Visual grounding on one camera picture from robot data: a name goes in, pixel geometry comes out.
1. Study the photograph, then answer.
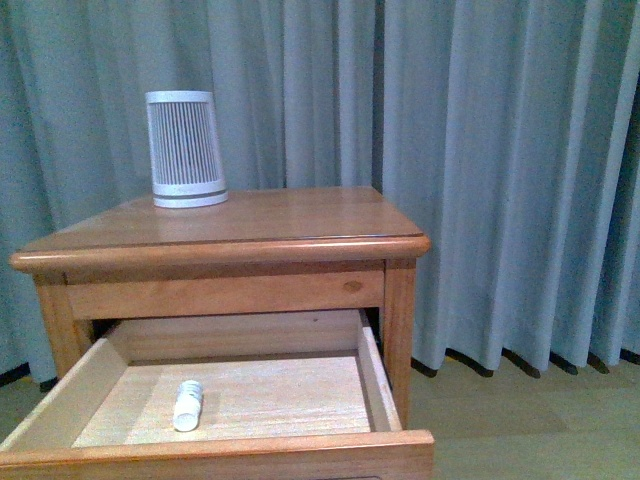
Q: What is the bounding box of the wooden drawer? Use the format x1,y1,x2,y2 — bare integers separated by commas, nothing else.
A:
1,310,434,479

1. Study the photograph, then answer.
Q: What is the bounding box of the white medicine bottle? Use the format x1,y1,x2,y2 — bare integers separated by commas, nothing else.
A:
172,380,203,432

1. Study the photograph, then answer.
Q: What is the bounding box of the wooden nightstand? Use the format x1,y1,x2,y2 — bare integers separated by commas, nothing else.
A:
10,187,431,419

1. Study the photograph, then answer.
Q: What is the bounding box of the white slatted air purifier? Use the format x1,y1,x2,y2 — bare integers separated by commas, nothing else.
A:
145,90,228,209

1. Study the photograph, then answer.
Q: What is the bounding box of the grey curtain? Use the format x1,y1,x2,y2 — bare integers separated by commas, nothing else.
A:
1,1,639,371

